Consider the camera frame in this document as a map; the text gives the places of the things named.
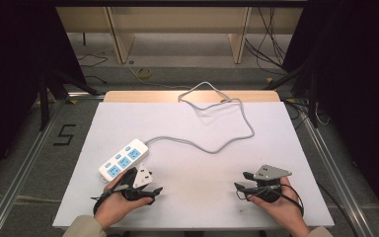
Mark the white table mat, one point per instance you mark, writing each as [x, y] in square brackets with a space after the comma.
[194, 131]

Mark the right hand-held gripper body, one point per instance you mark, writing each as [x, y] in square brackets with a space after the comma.
[269, 172]

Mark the person's right hand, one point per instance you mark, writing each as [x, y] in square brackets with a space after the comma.
[286, 209]

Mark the aluminium floor rail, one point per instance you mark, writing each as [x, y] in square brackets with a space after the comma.
[335, 168]
[16, 177]

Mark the person's left hand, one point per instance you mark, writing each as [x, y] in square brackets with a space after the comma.
[113, 207]

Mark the yellow tape roll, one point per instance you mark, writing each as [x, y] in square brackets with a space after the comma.
[144, 73]

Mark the white power strip blue sockets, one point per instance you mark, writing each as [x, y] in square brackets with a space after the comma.
[124, 161]

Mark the black metal stand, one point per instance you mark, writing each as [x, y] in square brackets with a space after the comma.
[51, 92]
[312, 98]

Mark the beige wooden furniture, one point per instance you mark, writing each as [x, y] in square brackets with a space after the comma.
[177, 19]

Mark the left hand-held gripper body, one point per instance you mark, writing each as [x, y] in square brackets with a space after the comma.
[142, 176]

